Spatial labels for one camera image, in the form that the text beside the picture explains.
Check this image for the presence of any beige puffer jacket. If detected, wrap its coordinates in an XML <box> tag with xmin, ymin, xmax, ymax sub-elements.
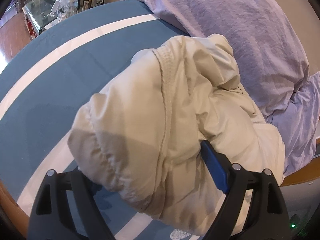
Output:
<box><xmin>68</xmin><ymin>34</ymin><xmax>285</xmax><ymax>236</ymax></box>

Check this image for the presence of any right lavender pillow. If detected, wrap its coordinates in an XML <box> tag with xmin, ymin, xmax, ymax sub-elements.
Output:
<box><xmin>266</xmin><ymin>72</ymin><xmax>319</xmax><ymax>176</ymax></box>

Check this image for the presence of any lavender pillow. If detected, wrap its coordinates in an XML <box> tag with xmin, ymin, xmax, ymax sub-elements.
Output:
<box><xmin>139</xmin><ymin>0</ymin><xmax>309</xmax><ymax>116</ymax></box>
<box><xmin>266</xmin><ymin>72</ymin><xmax>319</xmax><ymax>176</ymax></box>

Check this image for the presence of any blue white striped bedsheet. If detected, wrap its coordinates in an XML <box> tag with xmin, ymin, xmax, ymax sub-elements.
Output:
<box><xmin>0</xmin><ymin>0</ymin><xmax>201</xmax><ymax>240</ymax></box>

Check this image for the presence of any left lavender pillow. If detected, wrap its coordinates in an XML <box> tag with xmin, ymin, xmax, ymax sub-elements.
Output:
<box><xmin>139</xmin><ymin>0</ymin><xmax>309</xmax><ymax>116</ymax></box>

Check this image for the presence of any cluttered bedside table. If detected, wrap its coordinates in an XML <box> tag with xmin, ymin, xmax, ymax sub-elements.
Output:
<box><xmin>22</xmin><ymin>0</ymin><xmax>105</xmax><ymax>38</ymax></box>

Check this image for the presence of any wooden bed frame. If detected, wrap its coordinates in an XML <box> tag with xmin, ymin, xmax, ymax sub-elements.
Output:
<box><xmin>0</xmin><ymin>137</ymin><xmax>320</xmax><ymax>238</ymax></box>

